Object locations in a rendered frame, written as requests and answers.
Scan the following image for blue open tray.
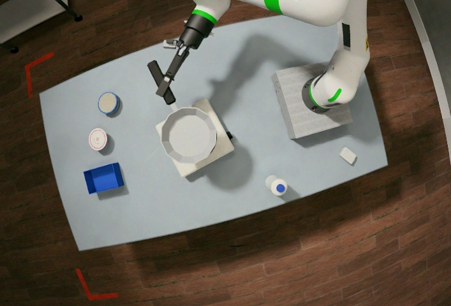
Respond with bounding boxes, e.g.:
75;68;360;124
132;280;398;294
83;163;124;194

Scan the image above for grey frying pan with black handle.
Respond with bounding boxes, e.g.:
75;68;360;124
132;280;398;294
148;62;216;164

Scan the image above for round tin with blue rim and beige lid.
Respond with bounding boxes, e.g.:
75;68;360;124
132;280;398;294
98;92;121;115

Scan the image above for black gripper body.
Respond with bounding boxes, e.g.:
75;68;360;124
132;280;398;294
179;28;204;52

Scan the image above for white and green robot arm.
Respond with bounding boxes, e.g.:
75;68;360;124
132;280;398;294
184;0;370;113

